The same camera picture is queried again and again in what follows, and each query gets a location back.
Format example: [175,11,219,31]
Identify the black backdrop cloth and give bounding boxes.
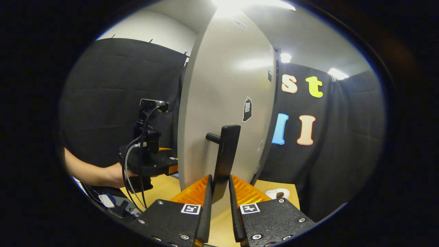
[58,38,386,222]

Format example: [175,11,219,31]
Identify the white coaster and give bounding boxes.
[265,188,290,200]

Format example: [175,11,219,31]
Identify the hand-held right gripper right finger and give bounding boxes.
[229,175,316,247]

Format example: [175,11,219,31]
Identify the black door handle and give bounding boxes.
[206,125,241,204]

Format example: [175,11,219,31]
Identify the small white object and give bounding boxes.
[99,193,116,209]

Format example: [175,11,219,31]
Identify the black cable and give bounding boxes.
[121,105,162,211]

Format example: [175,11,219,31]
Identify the white cable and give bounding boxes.
[123,142,147,210]

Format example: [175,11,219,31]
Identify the large ceiling light panel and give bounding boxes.
[212,0,296,16]

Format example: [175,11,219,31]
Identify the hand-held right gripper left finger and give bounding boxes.
[135,174,214,247]

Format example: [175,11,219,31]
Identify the grey cabinet door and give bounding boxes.
[177,9,277,220]

